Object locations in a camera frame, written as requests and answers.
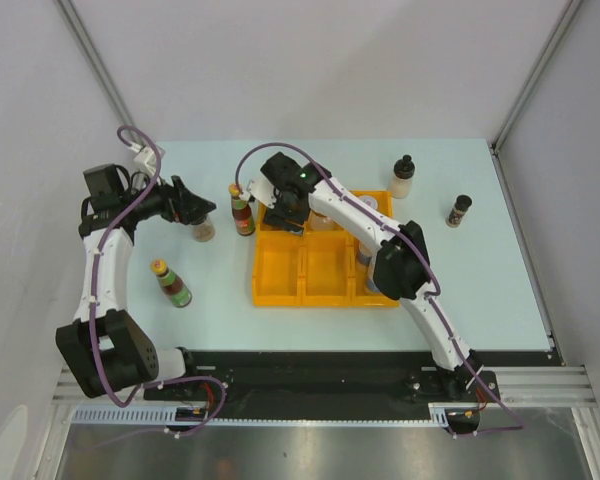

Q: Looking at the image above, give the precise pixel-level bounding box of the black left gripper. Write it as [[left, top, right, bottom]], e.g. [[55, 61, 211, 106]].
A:
[[120, 168, 215, 226]]

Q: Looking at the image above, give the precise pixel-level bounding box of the clear flask-shaped glass jar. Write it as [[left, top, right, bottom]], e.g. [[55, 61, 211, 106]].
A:
[[308, 211, 335, 232]]

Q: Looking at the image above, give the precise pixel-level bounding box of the tall red sauce bottle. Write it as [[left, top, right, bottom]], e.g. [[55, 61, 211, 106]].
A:
[[228, 184, 255, 236]]

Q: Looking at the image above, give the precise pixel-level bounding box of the blue-label pearl jar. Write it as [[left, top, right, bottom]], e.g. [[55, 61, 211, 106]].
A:
[[355, 242, 373, 273], [365, 276, 380, 295]]

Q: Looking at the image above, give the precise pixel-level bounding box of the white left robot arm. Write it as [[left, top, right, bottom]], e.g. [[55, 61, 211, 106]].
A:
[[55, 164, 216, 400]]

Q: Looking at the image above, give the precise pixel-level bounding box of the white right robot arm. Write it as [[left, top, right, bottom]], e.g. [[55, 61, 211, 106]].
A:
[[249, 152, 483, 401]]

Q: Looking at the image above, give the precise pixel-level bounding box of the black-cap spice bottle left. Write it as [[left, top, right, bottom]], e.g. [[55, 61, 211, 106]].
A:
[[192, 215, 215, 242]]

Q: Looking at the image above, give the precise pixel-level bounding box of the yellow six-compartment tray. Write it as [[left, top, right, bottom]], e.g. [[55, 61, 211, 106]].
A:
[[252, 204, 399, 308]]

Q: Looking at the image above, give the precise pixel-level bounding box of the green-label sauce bottle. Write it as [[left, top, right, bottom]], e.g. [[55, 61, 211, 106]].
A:
[[150, 259, 192, 308]]

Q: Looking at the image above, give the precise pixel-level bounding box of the black-cap squeeze bottle right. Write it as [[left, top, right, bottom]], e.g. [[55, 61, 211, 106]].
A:
[[389, 154, 415, 199]]

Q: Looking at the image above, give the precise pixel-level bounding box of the dark spice shaker upper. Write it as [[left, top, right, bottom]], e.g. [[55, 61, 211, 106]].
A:
[[446, 194, 473, 228]]

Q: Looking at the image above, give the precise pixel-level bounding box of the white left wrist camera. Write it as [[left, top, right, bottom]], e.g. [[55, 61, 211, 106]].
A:
[[129, 143, 158, 178]]

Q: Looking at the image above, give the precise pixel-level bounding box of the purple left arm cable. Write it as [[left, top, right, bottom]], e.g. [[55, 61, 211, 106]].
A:
[[87, 125, 229, 446]]

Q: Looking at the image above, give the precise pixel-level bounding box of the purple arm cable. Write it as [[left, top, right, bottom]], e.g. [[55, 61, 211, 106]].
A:
[[234, 142, 526, 441], [87, 125, 229, 446]]

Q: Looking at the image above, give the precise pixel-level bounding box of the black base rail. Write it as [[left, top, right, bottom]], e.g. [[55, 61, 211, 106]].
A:
[[144, 350, 561, 421]]

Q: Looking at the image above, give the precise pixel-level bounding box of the white slotted cable duct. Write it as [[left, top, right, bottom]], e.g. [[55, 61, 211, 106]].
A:
[[72, 403, 481, 429]]

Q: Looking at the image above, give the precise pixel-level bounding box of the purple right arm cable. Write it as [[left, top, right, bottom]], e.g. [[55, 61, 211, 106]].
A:
[[234, 142, 526, 441]]

